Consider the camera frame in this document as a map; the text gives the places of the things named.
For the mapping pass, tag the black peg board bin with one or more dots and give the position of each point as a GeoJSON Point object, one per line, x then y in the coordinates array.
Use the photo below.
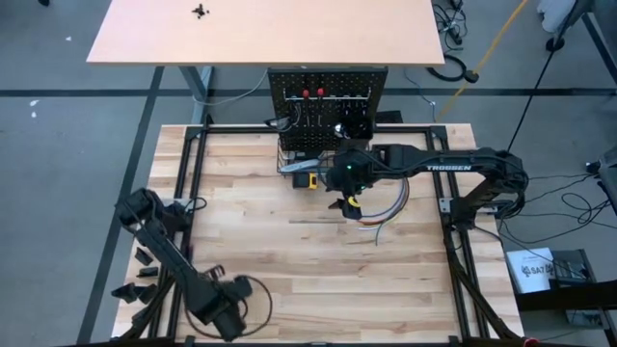
{"type": "Point", "coordinates": [359, 140]}

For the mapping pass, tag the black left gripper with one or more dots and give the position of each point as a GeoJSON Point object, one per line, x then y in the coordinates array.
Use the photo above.
{"type": "Point", "coordinates": [238, 289]}

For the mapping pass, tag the white printed booklet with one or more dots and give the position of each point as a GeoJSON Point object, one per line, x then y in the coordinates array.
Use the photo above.
{"type": "Point", "coordinates": [528, 272]}

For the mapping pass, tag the black aluminium table frame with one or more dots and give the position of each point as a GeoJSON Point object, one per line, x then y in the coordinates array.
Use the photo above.
{"type": "Point", "coordinates": [250, 129]}

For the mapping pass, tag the white cloth bundle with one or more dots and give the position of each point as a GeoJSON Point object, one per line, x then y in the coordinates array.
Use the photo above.
{"type": "Point", "coordinates": [554, 12]}

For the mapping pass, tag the white tube piece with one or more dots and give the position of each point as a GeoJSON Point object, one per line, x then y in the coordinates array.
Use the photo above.
{"type": "Point", "coordinates": [368, 228]}

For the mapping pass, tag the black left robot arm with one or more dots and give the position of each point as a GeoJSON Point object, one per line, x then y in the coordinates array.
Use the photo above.
{"type": "Point", "coordinates": [169, 250]}

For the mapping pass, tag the black round stand base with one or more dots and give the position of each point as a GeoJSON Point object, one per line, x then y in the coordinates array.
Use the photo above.
{"type": "Point", "coordinates": [555, 44]}

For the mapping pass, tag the small black hardware pieces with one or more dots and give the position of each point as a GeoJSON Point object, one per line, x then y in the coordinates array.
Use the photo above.
{"type": "Point", "coordinates": [200, 10]}

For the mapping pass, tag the yellow black tape measure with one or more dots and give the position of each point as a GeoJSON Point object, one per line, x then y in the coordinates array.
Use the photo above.
{"type": "Point", "coordinates": [301, 180]}

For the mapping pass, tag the red emergency button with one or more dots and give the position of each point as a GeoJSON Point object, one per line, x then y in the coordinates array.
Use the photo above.
{"type": "Point", "coordinates": [531, 343]}

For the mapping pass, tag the black spare gripper finger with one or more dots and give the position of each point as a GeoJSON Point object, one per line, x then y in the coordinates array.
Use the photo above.
{"type": "Point", "coordinates": [125, 293]}
{"type": "Point", "coordinates": [143, 256]}
{"type": "Point", "coordinates": [147, 292]}
{"type": "Point", "coordinates": [148, 272]}

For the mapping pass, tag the silver peg board hook rail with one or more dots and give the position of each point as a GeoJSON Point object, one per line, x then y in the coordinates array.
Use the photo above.
{"type": "Point", "coordinates": [337, 98]}

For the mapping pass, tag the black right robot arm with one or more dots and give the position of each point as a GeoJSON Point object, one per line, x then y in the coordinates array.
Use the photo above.
{"type": "Point", "coordinates": [458, 161]}

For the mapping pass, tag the grey desk leg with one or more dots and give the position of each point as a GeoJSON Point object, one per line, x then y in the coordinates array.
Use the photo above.
{"type": "Point", "coordinates": [195, 87]}

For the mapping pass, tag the black side cart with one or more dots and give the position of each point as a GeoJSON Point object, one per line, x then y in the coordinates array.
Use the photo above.
{"type": "Point", "coordinates": [569, 299]}

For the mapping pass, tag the light wood desk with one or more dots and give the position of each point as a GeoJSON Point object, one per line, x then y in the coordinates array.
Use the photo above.
{"type": "Point", "coordinates": [265, 34]}

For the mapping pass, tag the red tube piece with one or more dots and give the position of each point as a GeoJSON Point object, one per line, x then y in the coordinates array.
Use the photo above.
{"type": "Point", "coordinates": [371, 222]}

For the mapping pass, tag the black perforated peg board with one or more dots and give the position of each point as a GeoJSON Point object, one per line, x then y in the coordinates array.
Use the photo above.
{"type": "Point", "coordinates": [308, 130]}

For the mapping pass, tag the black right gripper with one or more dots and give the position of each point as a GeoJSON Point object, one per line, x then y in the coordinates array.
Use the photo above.
{"type": "Point", "coordinates": [356, 168]}

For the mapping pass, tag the thin black slanted pole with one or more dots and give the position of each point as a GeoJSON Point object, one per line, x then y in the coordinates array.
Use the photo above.
{"type": "Point", "coordinates": [533, 96]}

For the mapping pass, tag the black electronic device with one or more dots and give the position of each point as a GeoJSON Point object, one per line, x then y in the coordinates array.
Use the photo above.
{"type": "Point", "coordinates": [569, 264]}

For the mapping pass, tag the grey utility knife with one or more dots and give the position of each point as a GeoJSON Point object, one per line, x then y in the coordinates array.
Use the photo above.
{"type": "Point", "coordinates": [299, 167]}

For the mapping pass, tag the grey equipment case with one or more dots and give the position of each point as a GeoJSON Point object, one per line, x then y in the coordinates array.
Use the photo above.
{"type": "Point", "coordinates": [609, 168]}

